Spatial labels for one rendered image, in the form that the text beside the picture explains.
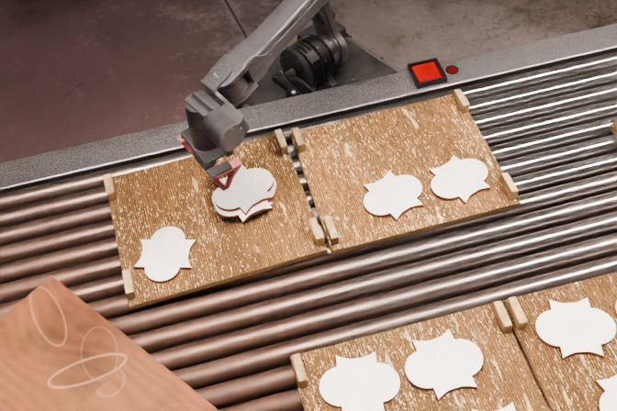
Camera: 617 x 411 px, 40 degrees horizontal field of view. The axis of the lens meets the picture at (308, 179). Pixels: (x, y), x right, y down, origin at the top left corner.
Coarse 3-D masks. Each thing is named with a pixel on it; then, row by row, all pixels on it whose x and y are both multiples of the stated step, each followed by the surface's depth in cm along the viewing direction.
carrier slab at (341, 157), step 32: (448, 96) 198; (320, 128) 193; (352, 128) 193; (384, 128) 192; (416, 128) 192; (448, 128) 191; (320, 160) 187; (352, 160) 187; (384, 160) 186; (416, 160) 185; (448, 160) 185; (480, 160) 184; (320, 192) 181; (352, 192) 181; (480, 192) 178; (352, 224) 175; (384, 224) 175; (416, 224) 174; (448, 224) 175
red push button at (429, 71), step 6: (414, 66) 206; (420, 66) 206; (426, 66) 206; (432, 66) 206; (414, 72) 205; (420, 72) 204; (426, 72) 204; (432, 72) 204; (438, 72) 204; (420, 78) 203; (426, 78) 203; (432, 78) 203
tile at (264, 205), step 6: (270, 192) 178; (258, 204) 176; (264, 204) 176; (216, 210) 176; (222, 210) 176; (240, 210) 175; (252, 210) 175; (258, 210) 175; (264, 210) 176; (270, 210) 176; (222, 216) 175; (228, 216) 175; (234, 216) 175; (240, 216) 175; (246, 216) 174
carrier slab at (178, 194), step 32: (192, 160) 190; (224, 160) 189; (256, 160) 188; (288, 160) 188; (128, 192) 185; (160, 192) 184; (192, 192) 183; (288, 192) 182; (128, 224) 179; (160, 224) 178; (192, 224) 178; (224, 224) 177; (256, 224) 177; (288, 224) 176; (128, 256) 173; (192, 256) 172; (224, 256) 172; (256, 256) 171; (288, 256) 171; (160, 288) 168; (192, 288) 167
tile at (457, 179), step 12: (444, 168) 182; (456, 168) 182; (468, 168) 182; (480, 168) 181; (432, 180) 180; (444, 180) 180; (456, 180) 180; (468, 180) 180; (480, 180) 179; (432, 192) 179; (444, 192) 178; (456, 192) 178; (468, 192) 177
